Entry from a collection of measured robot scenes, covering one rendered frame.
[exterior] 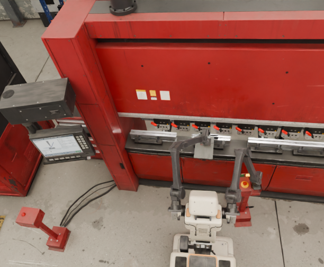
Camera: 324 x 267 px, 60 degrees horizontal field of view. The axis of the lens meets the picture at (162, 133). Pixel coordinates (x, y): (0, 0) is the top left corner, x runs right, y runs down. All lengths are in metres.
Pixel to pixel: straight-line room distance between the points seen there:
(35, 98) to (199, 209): 1.45
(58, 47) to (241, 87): 1.39
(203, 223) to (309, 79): 1.32
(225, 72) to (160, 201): 1.99
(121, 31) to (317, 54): 1.34
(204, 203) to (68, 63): 1.41
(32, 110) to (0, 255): 2.28
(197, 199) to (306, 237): 1.83
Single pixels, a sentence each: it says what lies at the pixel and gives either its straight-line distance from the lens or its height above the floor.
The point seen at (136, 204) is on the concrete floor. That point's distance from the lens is 3.69.
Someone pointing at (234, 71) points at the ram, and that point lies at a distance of 2.24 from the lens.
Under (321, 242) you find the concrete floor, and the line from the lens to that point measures 3.71.
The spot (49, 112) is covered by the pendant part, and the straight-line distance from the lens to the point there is 2.27.
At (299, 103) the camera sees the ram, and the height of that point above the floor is 1.56.
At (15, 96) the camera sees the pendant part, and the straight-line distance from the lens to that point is 2.39.
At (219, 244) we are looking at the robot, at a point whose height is 0.28.
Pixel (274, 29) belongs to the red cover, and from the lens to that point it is 2.03.
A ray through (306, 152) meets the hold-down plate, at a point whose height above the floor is 0.91.
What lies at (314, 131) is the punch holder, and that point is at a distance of 2.83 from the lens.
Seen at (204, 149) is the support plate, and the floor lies 1.00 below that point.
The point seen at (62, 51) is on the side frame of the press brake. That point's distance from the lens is 2.16.
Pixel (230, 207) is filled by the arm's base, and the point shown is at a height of 1.23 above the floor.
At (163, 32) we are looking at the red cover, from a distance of 2.05.
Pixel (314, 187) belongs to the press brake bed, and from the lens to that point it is 3.50.
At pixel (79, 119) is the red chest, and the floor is 0.97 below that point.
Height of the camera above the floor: 3.32
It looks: 52 degrees down
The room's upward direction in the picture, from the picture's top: 10 degrees counter-clockwise
